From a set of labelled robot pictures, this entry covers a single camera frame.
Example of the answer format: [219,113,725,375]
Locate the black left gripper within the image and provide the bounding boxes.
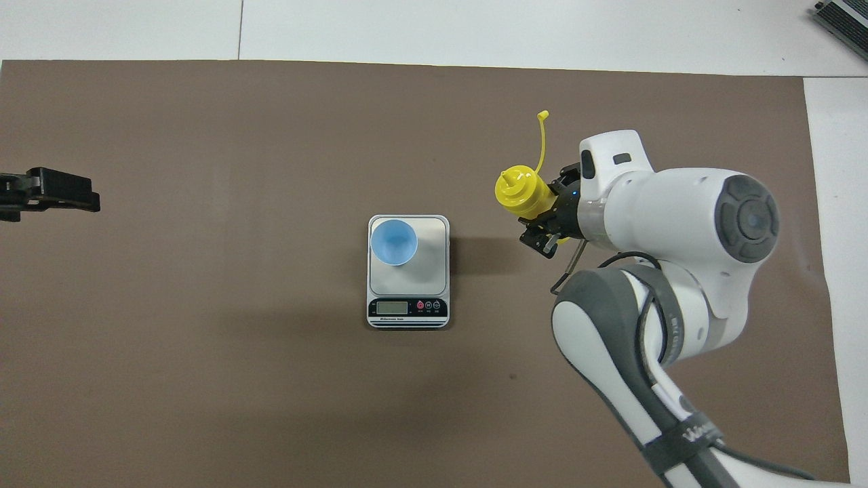
[0,167,101,222]

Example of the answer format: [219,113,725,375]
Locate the silver digital kitchen scale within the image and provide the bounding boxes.
[367,214,451,329]

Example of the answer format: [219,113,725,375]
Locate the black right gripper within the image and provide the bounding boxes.
[519,163,587,261]

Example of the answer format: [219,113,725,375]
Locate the light blue plastic cup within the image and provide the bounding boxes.
[370,218,418,267]

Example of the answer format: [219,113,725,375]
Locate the yellow squeeze bottle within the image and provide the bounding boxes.
[494,110,564,221]

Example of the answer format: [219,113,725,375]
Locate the brown paper table mat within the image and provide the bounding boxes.
[0,60,852,488]

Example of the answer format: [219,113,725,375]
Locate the grey ridged metal device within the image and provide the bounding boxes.
[814,0,868,63]

